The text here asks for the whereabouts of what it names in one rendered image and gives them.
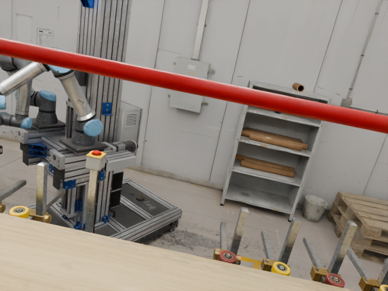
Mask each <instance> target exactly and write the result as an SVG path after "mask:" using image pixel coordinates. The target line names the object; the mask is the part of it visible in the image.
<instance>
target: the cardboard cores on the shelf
mask: <svg viewBox="0 0 388 291"><path fill-rule="evenodd" d="M281 113H282V112H281ZM284 114H288V113H284ZM290 115H293V114H290ZM295 116H298V115H295ZM298 117H302V116H298ZM303 118H306V117H303ZM241 136H245V137H249V139H250V140H254V141H259V142H262V143H267V144H272V145H275V146H280V147H284V148H289V149H292V150H297V151H301V150H306V149H307V146H308V144H306V143H303V141H301V139H297V138H293V137H289V136H284V135H279V134H275V133H271V132H266V131H262V130H257V129H252V128H248V127H247V128H242V132H241ZM235 159H237V160H240V161H241V162H240V166H243V167H248V168H251V169H256V170H261V171H266V172H269V173H274V174H279V175H282V176H288V177H294V170H295V168H293V167H289V166H285V165H280V164H277V163H272V162H268V161H263V160H260V159H255V158H251V157H248V156H243V155H239V154H236V157H235Z"/></svg>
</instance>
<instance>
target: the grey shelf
mask: <svg viewBox="0 0 388 291"><path fill-rule="evenodd" d="M247 88H252V89H256V90H260V91H266V92H271V93H275V94H280V95H286V96H291V97H295V98H300V99H305V100H311V101H314V102H320V103H325V104H329V105H330V104H331V101H332V99H331V98H328V97H326V96H324V95H321V94H316V93H312V92H307V91H303V92H298V91H296V90H295V89H293V88H288V87H282V86H278V85H273V84H267V83H263V82H259V81H253V80H249V82H248V86H247ZM324 122H325V121H322V120H316V119H313V118H307V117H306V118H303V117H298V116H295V115H290V114H284V113H280V114H277V113H275V112H274V111H271V110H266V109H261V108H257V107H253V106H248V105H243V106H242V111H241V115H240V120H239V123H238V127H237V130H236V136H235V139H234V144H233V148H232V153H231V156H230V160H229V165H228V168H227V172H226V177H225V181H224V185H223V189H222V192H223V193H222V200H221V203H220V206H223V204H224V201H225V199H230V200H235V201H239V202H243V203H247V204H251V205H254V206H258V207H263V208H268V209H271V210H275V211H280V212H284V213H287V214H290V217H289V219H288V222H291V220H292V218H293V215H294V212H295V209H296V206H297V203H298V200H299V197H300V194H301V191H302V188H303V185H304V182H305V179H306V176H307V173H308V170H309V167H310V164H311V161H312V158H313V155H314V152H315V150H316V146H317V144H318V141H319V138H320V134H321V132H322V129H323V126H324ZM247 127H248V128H252V129H257V130H262V131H266V132H271V133H275V134H279V135H284V136H289V137H293V138H297V139H301V141H303V140H304V141H303V143H306V144H308V146H307V149H306V150H301V151H297V150H292V149H289V148H284V147H280V146H276V145H272V144H267V143H262V142H259V141H254V140H250V139H249V137H245V136H241V132H242V129H243V128H247ZM307 127H308V128H307ZM305 133H306V134H305ZM236 154H239V155H243V156H248V157H251V158H255V159H260V160H263V161H268V162H272V163H277V164H280V165H285V166H289V167H293V168H294V167H295V170H294V177H288V176H282V175H279V174H274V173H269V172H266V171H261V170H256V169H251V168H248V167H243V166H240V162H241V161H240V160H237V159H235V157H236ZM298 156H299V157H298ZM295 165H296V166H295Z"/></svg>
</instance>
